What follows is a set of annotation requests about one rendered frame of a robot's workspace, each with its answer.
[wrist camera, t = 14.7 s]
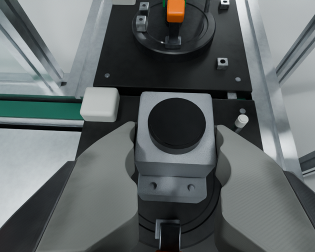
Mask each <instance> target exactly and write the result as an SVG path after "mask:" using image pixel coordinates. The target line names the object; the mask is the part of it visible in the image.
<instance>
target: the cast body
mask: <svg viewBox="0 0 315 252"><path fill-rule="evenodd" d="M134 162H135V165H136V167H137V169H138V172H139V174H138V185H137V193H138V195H139V197H140V198H141V199H142V200H144V201H159V202H176V203H194V204H197V203H199V202H201V201H202V200H204V199H205V198H206V197H207V183H206V176H207V175H208V174H209V173H210V172H211V171H212V170H213V168H214V167H215V166H216V164H217V154H216V141H215V132H214V116H213V103H212V97H211V95H210V94H208V93H183V92H153V91H144V92H142V94H141V96H140V102H139V111H138V120H137V130H136V138H135V147H134Z"/></svg>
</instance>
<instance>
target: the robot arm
mask: <svg viewBox="0 0 315 252"><path fill-rule="evenodd" d="M137 128H138V123H137V122H133V121H129V122H127V123H125V124H123V125H122V126H120V127H118V128H117V129H115V130H114V131H112V132H110V133H109V134H107V135H105V136H104V137H102V138H101V139H99V140H98V141H96V142H95V143H94V144H92V145H91V146H90V147H89V148H87V149H86V150H85V151H84V152H83V153H82V154H81V155H80V156H79V157H78V158H77V159H76V160H73V161H67V162H66V163H65V164H64V165H63V166H62V167H61V168H60V169H59V170H58V171H57V172H56V173H55V174H54V175H53V176H52V177H51V178H49V179H48V180H47V181H46V182H45V183H44V184H43V185H42V186H41V187H40V188H39V189H38V190H37V191H36V192H35V193H34V194H33V195H32V196H31V197H30V198H29V199H28V200H27V201H26V202H25V203H24V204H23V205H22V206H21V207H20V208H19V209H18V210H17V211H16V212H15V213H14V214H13V215H12V216H11V217H10V218H9V219H8V220H7V221H6V222H5V223H4V224H3V225H2V226H1V228H0V252H129V251H131V250H132V249H133V248H134V247H135V246H136V245H137V243H138V241H139V213H138V191H137V185H136V183H135V182H134V181H133V180H132V179H131V177H132V175H133V174H134V172H135V157H134V150H135V142H136V133H137ZM214 135H215V147H216V157H217V159H218V161H217V166H216V171H215V176H216V177H217V179H218V180H219V181H220V183H221V185H222V188H221V191H220V196H219V200H218V204H217V209H216V213H215V218H214V243H215V246H216V248H217V250H218V251H219V252H315V192H314V191H313V190H312V189H311V188H310V187H309V186H308V185H306V184H305V183H304V182H303V181H302V180H301V179H300V178H299V177H298V176H297V175H296V174H295V173H294V172H293V171H285V170H283V169H282V168H281V167H280V166H279V165H278V164H277V163H276V162H275V161H274V160H273V159H272V158H271V157H269V156H268V155H267V154H266V153H265V152H263V151H262V150H261V149H260V148H258V147H257V146H255V145H254V144H252V143H251V142H249V141H248V140H246V139H244V138H243V137H241V136H240V135H238V134H237V133H235V132H234V131H232V130H230V129H229V128H227V127H226V126H224V125H214Z"/></svg>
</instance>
